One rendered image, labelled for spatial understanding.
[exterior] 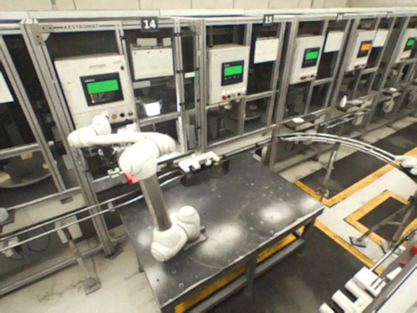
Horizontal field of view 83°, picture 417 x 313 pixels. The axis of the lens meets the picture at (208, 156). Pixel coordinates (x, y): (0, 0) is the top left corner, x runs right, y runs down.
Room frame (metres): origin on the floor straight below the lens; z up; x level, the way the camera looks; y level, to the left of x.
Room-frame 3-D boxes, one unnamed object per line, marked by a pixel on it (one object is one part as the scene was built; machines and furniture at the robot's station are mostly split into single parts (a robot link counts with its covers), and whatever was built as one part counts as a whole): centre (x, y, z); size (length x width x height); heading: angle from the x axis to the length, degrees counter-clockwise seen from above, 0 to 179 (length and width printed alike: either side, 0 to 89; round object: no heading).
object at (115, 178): (1.51, 0.74, 0.97); 0.08 x 0.08 x 0.12; 32
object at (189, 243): (1.17, 0.13, 0.71); 0.22 x 0.18 x 0.06; 122
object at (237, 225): (1.52, -0.08, 0.66); 1.50 x 1.06 x 0.04; 122
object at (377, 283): (0.68, -0.83, 0.92); 0.13 x 0.10 x 0.09; 32
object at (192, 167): (1.88, 0.08, 0.84); 0.36 x 0.14 x 0.10; 122
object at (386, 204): (1.98, -2.13, 0.01); 1.00 x 0.55 x 0.01; 122
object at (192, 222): (1.15, 0.15, 0.85); 0.18 x 0.16 x 0.22; 147
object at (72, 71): (1.72, 0.81, 1.60); 0.42 x 0.29 x 0.46; 122
